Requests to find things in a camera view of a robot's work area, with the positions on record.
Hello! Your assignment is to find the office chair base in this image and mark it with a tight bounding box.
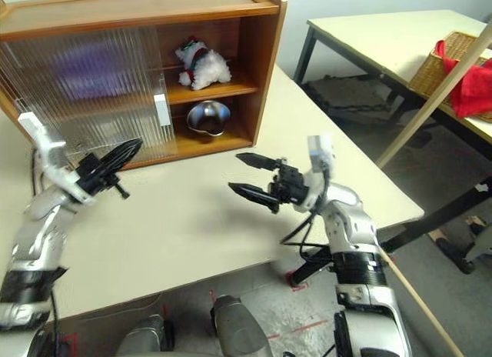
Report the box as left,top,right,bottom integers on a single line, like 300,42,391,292
436,218,492,275

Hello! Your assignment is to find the black floor mat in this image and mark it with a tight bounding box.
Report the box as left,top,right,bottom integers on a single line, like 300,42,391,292
301,75,397,119

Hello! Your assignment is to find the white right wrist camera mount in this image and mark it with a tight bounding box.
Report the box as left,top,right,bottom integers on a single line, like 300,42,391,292
298,133,335,214

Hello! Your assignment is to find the white door handle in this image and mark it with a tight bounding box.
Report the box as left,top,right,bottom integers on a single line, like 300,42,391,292
153,94,171,127

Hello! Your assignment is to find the brown wooden cabinet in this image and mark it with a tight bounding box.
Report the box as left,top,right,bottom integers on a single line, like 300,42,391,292
0,0,288,169

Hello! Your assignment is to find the black table leg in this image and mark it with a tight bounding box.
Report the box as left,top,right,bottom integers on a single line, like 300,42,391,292
290,245,335,289

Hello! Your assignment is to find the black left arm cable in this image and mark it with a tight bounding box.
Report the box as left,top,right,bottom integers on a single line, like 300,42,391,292
30,147,62,357

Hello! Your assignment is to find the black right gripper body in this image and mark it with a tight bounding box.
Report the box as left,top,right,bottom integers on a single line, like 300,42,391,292
268,164,310,207

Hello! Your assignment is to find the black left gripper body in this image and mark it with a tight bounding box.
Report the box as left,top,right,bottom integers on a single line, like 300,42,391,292
75,152,131,201

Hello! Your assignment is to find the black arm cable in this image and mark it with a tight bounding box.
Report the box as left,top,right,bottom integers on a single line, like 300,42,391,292
30,147,62,357
280,168,331,258

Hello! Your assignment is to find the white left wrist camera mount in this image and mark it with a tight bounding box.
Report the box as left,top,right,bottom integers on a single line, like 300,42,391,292
17,113,97,206

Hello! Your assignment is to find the woven wicker basket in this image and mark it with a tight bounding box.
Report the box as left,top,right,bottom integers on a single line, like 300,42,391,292
409,30,492,108

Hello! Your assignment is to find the grey rounded robot leg shell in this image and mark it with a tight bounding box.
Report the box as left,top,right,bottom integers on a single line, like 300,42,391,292
210,295,270,357
115,314,176,357

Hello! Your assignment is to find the stainless steel bowl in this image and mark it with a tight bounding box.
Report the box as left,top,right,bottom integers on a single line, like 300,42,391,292
186,100,232,138

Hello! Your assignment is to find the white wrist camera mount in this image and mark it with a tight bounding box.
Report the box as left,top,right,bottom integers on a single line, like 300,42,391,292
298,133,335,214
17,113,97,206

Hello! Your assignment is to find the red cloth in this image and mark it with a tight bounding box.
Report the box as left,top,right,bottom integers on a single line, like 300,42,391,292
434,39,492,118

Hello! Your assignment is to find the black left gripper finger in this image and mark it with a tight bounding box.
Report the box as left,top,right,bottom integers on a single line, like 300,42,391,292
107,141,144,175
95,138,143,170

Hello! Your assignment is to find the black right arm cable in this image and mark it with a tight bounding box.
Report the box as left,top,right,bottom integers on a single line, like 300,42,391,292
280,168,331,258

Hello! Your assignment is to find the purple tissue pack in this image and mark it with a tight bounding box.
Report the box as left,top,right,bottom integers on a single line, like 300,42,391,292
53,41,135,100

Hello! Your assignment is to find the ribbed clear sliding door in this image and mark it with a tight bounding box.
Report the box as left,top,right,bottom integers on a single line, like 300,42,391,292
0,29,158,169
15,25,179,168

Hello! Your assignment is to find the light wooden pole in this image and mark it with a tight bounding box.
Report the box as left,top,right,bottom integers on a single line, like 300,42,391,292
376,22,492,168

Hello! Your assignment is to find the beige table black frame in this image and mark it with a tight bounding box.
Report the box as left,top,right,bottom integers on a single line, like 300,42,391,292
294,8,492,254

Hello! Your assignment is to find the white plush toy christmas sweater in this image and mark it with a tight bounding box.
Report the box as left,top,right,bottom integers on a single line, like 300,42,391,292
175,35,234,92

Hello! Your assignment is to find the thin wooden stick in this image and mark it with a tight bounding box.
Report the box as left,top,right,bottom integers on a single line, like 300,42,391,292
378,243,464,357

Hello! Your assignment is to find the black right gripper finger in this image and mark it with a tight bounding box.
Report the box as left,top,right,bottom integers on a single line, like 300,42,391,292
235,152,286,172
227,182,281,215

